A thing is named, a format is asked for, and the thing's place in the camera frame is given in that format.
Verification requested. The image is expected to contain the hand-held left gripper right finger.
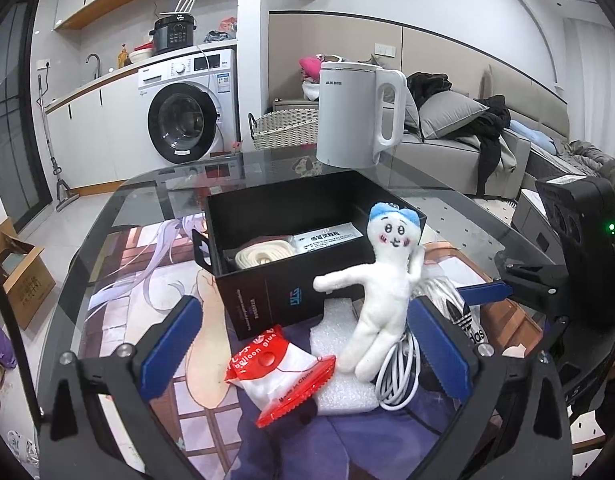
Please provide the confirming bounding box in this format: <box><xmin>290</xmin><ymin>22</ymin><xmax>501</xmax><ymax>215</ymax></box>
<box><xmin>406</xmin><ymin>296</ymin><xmax>573</xmax><ymax>480</ymax></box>

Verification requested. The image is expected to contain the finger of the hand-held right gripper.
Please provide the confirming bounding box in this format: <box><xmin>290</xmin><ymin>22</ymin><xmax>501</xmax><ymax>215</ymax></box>
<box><xmin>457</xmin><ymin>252</ymin><xmax>571</xmax><ymax>313</ymax></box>

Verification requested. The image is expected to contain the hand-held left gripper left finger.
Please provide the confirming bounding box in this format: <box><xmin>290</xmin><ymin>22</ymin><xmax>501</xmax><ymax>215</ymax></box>
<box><xmin>40</xmin><ymin>295</ymin><xmax>206</xmax><ymax>480</ymax></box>

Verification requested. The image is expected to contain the white plastic bag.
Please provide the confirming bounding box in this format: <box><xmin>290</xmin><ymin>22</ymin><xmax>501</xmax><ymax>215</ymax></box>
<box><xmin>437</xmin><ymin>280</ymin><xmax>488</xmax><ymax>348</ymax></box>

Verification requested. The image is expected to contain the white charging cable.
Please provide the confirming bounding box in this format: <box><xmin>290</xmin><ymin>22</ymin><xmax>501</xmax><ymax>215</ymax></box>
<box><xmin>375</xmin><ymin>265</ymin><xmax>475</xmax><ymax>411</ymax></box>

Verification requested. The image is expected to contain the white plush doll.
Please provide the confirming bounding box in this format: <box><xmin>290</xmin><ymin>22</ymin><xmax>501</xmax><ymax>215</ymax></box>
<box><xmin>312</xmin><ymin>201</ymin><xmax>424</xmax><ymax>377</ymax></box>

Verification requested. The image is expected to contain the white foam piece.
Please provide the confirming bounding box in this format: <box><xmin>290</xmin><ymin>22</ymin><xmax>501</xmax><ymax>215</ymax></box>
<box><xmin>309</xmin><ymin>296</ymin><xmax>383</xmax><ymax>415</ymax></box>

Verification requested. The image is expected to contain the red and white packet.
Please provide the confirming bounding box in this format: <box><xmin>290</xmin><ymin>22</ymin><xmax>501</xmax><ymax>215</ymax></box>
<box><xmin>224</xmin><ymin>325</ymin><xmax>337</xmax><ymax>429</ymax></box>

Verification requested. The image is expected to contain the black cardboard box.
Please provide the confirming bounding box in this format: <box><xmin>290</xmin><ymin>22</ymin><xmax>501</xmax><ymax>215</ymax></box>
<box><xmin>192</xmin><ymin>170</ymin><xmax>428</xmax><ymax>343</ymax></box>

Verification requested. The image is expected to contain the printed table mat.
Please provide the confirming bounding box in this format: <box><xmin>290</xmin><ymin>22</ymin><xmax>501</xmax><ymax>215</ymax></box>
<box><xmin>85</xmin><ymin>210</ymin><xmax>538</xmax><ymax>480</ymax></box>

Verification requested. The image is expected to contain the bed with dark blanket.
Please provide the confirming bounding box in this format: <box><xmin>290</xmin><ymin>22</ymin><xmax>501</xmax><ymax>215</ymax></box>
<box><xmin>560</xmin><ymin>139</ymin><xmax>615</xmax><ymax>188</ymax></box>

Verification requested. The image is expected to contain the black jacket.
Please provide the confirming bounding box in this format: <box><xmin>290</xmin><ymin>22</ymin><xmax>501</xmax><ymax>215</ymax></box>
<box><xmin>475</xmin><ymin>95</ymin><xmax>512</xmax><ymax>197</ymax></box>

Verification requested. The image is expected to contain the grey sofa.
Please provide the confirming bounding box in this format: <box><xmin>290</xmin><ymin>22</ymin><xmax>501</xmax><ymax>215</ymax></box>
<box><xmin>397</xmin><ymin>67</ymin><xmax>571</xmax><ymax>200</ymax></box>

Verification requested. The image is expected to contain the brown cardboard box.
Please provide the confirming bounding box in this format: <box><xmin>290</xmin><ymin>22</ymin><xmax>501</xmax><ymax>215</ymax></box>
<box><xmin>0</xmin><ymin>217</ymin><xmax>57</xmax><ymax>331</ymax></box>

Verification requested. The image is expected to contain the white paper packet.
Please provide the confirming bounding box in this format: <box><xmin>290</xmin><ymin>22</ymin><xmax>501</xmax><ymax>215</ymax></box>
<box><xmin>292</xmin><ymin>222</ymin><xmax>363</xmax><ymax>256</ymax></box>

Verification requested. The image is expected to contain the purple cloth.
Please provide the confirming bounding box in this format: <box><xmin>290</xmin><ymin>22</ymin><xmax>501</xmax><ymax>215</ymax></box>
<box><xmin>0</xmin><ymin>317</ymin><xmax>18</xmax><ymax>371</ymax></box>

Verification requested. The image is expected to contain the grey pillow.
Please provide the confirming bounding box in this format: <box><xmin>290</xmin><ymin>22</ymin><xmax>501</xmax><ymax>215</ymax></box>
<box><xmin>418</xmin><ymin>91</ymin><xmax>489</xmax><ymax>141</ymax></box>

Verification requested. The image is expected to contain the black clothing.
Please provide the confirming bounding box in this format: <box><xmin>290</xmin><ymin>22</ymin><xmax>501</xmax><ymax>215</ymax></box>
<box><xmin>406</xmin><ymin>72</ymin><xmax>453</xmax><ymax>111</ymax></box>

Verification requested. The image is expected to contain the mop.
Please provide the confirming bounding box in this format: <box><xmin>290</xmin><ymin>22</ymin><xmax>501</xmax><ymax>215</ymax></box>
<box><xmin>35</xmin><ymin>74</ymin><xmax>81</xmax><ymax>212</ymax></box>

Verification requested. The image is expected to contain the grey floral floor mat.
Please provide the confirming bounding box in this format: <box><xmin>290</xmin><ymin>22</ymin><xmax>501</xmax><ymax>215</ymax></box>
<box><xmin>292</xmin><ymin>154</ymin><xmax>322</xmax><ymax>177</ymax></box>

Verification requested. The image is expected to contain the white electric kettle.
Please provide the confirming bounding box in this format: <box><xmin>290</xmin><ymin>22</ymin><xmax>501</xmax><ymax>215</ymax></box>
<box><xmin>315</xmin><ymin>60</ymin><xmax>408</xmax><ymax>170</ymax></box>

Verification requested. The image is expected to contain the white kitchen counter cabinet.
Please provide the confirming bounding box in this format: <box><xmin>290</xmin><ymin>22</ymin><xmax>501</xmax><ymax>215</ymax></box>
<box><xmin>45</xmin><ymin>42</ymin><xmax>238</xmax><ymax>196</ymax></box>

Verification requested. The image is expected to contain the white washing machine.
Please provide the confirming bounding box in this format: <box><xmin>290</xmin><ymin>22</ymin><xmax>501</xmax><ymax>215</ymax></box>
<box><xmin>138</xmin><ymin>47</ymin><xmax>238</xmax><ymax>166</ymax></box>

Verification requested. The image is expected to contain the wicker basket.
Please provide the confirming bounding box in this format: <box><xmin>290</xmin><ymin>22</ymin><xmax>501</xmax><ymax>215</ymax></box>
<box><xmin>248</xmin><ymin>107</ymin><xmax>321</xmax><ymax>151</ymax></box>

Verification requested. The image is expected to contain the glass sliding door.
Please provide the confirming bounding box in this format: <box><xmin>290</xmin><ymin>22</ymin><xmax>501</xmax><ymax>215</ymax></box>
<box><xmin>0</xmin><ymin>0</ymin><xmax>53</xmax><ymax>226</ymax></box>

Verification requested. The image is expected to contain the pink cloth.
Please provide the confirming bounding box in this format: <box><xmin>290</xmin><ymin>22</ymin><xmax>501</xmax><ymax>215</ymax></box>
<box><xmin>299</xmin><ymin>55</ymin><xmax>322</xmax><ymax>81</ymax></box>

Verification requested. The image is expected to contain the black pressure cooker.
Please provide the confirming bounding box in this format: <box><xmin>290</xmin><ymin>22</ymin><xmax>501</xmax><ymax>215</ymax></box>
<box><xmin>148</xmin><ymin>12</ymin><xmax>198</xmax><ymax>55</ymax></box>

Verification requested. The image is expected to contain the cream rope coil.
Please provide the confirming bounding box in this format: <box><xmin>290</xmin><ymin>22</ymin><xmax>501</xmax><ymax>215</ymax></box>
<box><xmin>235</xmin><ymin>240</ymin><xmax>294</xmax><ymax>271</ymax></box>

